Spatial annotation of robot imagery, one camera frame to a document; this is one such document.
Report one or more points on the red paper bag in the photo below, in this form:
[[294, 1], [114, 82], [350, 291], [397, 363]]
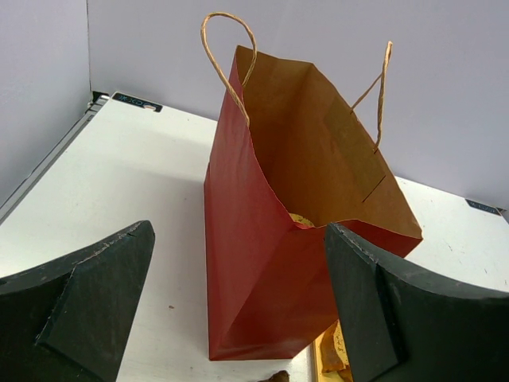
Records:
[[287, 142]]

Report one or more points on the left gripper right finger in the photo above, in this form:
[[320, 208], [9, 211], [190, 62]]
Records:
[[403, 322]]

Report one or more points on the yellow plastic tray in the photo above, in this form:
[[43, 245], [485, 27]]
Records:
[[345, 375]]

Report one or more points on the orange oval bread loaf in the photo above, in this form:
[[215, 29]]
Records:
[[301, 222]]

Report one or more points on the brown chocolate croissant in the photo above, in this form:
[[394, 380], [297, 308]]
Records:
[[280, 376]]

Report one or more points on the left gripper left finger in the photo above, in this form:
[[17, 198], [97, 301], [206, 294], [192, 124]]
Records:
[[70, 319]]

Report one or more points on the seeded bread slice top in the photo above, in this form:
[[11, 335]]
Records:
[[333, 350]]

